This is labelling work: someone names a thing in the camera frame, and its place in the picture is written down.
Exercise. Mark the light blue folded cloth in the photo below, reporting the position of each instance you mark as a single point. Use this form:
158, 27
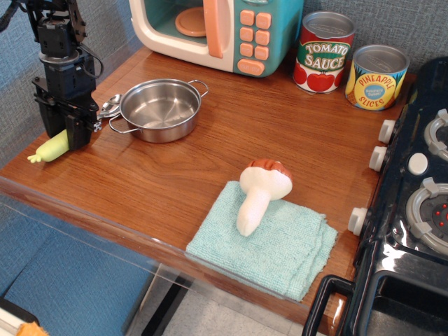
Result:
284, 254

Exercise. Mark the black toy stove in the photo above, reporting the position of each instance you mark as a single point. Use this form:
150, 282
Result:
400, 281

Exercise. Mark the yellow handled metal spoon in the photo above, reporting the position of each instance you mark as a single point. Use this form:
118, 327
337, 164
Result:
59, 144

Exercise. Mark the toy mushroom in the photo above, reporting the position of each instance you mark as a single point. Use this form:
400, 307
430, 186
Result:
262, 181

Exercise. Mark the silver metal pot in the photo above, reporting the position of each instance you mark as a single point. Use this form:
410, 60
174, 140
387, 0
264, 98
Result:
161, 110

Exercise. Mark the orange microwave plate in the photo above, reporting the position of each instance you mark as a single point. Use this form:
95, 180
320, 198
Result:
190, 22

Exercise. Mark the toy microwave oven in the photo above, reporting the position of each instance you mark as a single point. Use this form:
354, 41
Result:
250, 38

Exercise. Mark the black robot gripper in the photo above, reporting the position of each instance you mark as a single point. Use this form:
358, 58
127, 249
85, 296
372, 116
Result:
64, 96

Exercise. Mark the pineapple slices can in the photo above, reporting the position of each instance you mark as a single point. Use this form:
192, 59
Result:
376, 76

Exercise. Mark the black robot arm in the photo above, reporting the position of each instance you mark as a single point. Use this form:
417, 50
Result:
59, 30

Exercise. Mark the tomato sauce can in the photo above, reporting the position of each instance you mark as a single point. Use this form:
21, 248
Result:
324, 45

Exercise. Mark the black tray corner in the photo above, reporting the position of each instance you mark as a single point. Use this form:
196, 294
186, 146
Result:
13, 316

